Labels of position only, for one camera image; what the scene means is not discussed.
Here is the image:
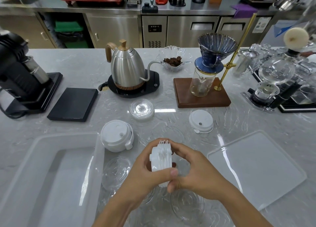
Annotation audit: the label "person's right hand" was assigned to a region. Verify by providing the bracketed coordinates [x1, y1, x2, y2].
[167, 143, 235, 202]

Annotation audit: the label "person's left hand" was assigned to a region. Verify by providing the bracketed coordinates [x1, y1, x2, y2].
[118, 140, 179, 209]

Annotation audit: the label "bundle of white lids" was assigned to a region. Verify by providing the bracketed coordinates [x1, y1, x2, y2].
[149, 138, 179, 187]

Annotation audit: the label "person's right forearm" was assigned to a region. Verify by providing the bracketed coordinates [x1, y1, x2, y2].
[205, 184, 273, 227]

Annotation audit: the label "person's left forearm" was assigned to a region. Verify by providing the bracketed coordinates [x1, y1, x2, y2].
[92, 193, 142, 227]

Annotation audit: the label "clear dome lid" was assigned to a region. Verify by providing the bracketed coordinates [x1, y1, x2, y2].
[170, 188, 205, 223]
[102, 156, 133, 192]
[138, 185, 169, 211]

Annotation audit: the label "tall stack of white lids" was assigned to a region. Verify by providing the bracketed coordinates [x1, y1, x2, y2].
[100, 120, 135, 153]

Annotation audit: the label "single white cup lid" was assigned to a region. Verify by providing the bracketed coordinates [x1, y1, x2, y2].
[189, 110, 214, 134]

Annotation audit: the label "stack of flat clear lids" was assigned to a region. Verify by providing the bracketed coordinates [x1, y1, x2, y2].
[129, 99, 155, 122]

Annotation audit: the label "wooden stand base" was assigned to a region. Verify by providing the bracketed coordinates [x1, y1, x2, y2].
[173, 77, 232, 109]

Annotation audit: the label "white plastic tray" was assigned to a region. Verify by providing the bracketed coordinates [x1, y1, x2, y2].
[207, 130, 307, 211]

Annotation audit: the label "black kettle base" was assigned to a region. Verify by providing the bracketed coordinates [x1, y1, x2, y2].
[108, 70, 161, 98]

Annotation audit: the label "glass coffee server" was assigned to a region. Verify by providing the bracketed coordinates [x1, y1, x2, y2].
[190, 67, 215, 98]

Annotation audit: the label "brown dried bits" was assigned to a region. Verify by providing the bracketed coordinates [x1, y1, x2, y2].
[163, 57, 183, 67]

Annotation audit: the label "steel gooseneck kettle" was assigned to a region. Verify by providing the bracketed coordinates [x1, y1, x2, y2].
[106, 39, 161, 90]

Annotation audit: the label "black coffee scale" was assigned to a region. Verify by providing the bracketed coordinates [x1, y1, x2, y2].
[47, 87, 99, 122]

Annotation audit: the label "white plastic bin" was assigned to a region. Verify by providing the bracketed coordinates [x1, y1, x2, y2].
[0, 132, 105, 227]

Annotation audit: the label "scalloped glass bowl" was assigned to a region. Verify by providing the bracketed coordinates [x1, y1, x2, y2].
[158, 46, 191, 72]

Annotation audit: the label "blue ceramic dripper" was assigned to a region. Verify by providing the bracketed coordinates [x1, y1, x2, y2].
[195, 33, 238, 74]

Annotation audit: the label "steel undercounter fridge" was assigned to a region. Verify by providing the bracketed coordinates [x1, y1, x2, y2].
[140, 1, 280, 48]

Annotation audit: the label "glass siphon coffee maker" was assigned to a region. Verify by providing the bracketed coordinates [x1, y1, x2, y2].
[240, 46, 312, 114]

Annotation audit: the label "brass stand rod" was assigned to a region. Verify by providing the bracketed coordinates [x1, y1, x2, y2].
[214, 13, 258, 91]

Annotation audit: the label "steel counter cabinet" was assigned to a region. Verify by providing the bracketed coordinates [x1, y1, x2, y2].
[0, 0, 143, 49]

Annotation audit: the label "black drip tray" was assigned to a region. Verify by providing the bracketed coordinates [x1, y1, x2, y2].
[252, 68, 316, 114]

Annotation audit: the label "cluster of clear glass cups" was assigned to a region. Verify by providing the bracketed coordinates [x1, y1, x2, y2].
[249, 43, 284, 62]

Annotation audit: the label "black tamper on mat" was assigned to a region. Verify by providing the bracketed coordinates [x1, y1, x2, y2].
[141, 0, 158, 14]

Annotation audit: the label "green crate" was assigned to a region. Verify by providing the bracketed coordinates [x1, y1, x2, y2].
[54, 20, 89, 48]

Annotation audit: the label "white chest freezer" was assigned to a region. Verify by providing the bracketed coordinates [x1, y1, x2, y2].
[261, 19, 316, 48]

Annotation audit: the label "purple cloth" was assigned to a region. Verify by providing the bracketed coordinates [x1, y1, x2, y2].
[231, 4, 259, 19]

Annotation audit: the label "black coffee grinder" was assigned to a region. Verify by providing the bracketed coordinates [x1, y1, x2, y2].
[0, 33, 63, 116]

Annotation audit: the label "black flat scale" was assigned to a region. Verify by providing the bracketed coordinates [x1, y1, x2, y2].
[240, 0, 273, 9]

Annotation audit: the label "black power cable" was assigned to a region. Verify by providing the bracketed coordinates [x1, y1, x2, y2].
[0, 102, 28, 119]

